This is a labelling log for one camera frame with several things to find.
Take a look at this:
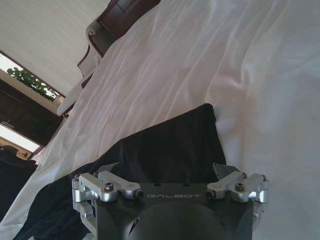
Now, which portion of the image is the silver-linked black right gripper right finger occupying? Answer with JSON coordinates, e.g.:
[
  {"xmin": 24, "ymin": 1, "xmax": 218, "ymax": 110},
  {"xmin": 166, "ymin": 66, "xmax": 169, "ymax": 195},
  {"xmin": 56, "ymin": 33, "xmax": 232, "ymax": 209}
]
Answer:
[{"xmin": 206, "ymin": 162, "xmax": 270, "ymax": 226}]

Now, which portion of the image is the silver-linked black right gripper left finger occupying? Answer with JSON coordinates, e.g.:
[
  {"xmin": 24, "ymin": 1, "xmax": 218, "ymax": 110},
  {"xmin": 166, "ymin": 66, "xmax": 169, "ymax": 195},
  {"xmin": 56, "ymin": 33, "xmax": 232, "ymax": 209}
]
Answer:
[{"xmin": 71, "ymin": 162, "xmax": 145, "ymax": 236}]

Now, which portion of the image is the white wrinkled bed sheet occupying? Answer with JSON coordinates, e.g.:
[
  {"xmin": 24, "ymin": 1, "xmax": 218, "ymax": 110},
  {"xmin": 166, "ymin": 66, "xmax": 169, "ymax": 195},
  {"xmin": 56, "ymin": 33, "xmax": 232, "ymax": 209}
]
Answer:
[{"xmin": 0, "ymin": 0, "xmax": 320, "ymax": 240}]

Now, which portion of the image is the black garment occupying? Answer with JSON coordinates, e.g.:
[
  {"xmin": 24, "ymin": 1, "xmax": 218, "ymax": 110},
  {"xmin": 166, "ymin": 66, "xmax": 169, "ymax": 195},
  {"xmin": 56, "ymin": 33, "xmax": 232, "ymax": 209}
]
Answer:
[{"xmin": 14, "ymin": 102, "xmax": 241, "ymax": 240}]

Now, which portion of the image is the black bulky object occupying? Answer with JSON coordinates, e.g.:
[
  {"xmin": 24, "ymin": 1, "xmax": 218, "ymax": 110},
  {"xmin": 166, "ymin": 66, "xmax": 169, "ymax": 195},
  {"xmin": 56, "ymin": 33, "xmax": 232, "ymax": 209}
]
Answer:
[{"xmin": 0, "ymin": 144, "xmax": 39, "ymax": 219}]

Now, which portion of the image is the dark wooden cabinet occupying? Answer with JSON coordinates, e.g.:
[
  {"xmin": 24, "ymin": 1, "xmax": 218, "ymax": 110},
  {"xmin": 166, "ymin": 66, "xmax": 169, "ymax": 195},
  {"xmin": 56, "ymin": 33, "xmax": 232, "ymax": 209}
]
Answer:
[{"xmin": 0, "ymin": 76, "xmax": 64, "ymax": 147}]

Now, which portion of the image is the green leafy plant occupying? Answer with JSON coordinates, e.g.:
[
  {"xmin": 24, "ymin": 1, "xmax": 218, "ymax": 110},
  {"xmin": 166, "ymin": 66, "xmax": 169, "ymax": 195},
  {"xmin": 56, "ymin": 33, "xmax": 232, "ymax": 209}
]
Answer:
[{"xmin": 6, "ymin": 67, "xmax": 62, "ymax": 102}]

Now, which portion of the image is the white cushioned dark wood chair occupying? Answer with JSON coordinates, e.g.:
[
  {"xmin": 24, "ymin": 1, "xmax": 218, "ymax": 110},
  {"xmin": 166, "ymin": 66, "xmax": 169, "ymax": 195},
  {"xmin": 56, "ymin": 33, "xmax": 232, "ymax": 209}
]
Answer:
[{"xmin": 56, "ymin": 19, "xmax": 107, "ymax": 119}]

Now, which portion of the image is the dark wooden headboard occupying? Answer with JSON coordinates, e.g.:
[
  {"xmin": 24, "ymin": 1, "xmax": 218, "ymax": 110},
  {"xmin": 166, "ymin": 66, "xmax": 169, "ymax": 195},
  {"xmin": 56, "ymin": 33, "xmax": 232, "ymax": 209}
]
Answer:
[{"xmin": 96, "ymin": 0, "xmax": 161, "ymax": 58}]

